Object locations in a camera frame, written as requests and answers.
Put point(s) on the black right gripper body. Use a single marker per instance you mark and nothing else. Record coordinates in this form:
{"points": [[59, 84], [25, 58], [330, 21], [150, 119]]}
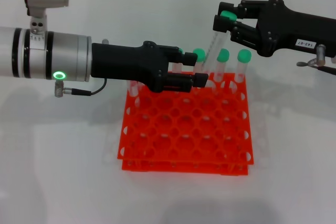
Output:
{"points": [[288, 30]]}

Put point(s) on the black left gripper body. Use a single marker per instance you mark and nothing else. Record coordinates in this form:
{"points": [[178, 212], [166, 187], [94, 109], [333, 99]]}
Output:
{"points": [[126, 62]]}

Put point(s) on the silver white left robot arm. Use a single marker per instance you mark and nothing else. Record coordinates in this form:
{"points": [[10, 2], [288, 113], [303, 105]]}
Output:
{"points": [[39, 53]]}

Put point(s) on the green-capped clear test tube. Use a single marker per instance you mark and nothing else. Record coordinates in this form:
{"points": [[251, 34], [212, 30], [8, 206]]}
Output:
{"points": [[199, 54], [133, 89], [244, 56], [223, 55], [177, 68]]}

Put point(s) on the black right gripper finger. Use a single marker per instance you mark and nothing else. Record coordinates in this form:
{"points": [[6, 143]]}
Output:
{"points": [[249, 9], [244, 36]]}

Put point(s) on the orange test tube rack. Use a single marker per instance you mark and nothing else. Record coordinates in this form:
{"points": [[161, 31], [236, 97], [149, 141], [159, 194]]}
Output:
{"points": [[183, 129]]}

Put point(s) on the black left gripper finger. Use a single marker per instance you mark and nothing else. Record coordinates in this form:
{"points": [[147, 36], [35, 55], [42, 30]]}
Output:
{"points": [[181, 82], [181, 57]]}

